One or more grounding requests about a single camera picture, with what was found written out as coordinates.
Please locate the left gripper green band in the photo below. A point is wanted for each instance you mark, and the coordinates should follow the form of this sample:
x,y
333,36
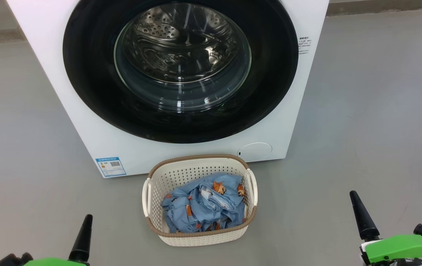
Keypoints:
x,y
55,262

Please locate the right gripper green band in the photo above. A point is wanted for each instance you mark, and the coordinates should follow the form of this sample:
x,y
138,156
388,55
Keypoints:
x,y
403,249

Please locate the blue cartoon print garment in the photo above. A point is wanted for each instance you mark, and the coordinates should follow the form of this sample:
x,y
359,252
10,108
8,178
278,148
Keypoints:
x,y
229,207
177,214

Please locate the black-rimmed glass washer door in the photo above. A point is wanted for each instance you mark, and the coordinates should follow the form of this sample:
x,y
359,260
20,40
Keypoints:
x,y
85,81

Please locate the white front-load washing machine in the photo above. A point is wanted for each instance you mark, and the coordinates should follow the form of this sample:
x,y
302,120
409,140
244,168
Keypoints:
x,y
40,74

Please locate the blue energy label sticker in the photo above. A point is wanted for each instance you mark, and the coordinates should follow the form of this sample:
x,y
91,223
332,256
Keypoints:
x,y
111,167

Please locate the round drain filter cover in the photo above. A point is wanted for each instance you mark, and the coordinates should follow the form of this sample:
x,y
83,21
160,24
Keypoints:
x,y
257,150

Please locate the cream perforated laundry basket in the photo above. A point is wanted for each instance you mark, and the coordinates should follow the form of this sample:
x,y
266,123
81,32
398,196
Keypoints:
x,y
196,166

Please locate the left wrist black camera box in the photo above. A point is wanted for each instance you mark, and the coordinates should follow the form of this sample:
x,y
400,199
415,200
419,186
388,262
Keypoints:
x,y
13,259

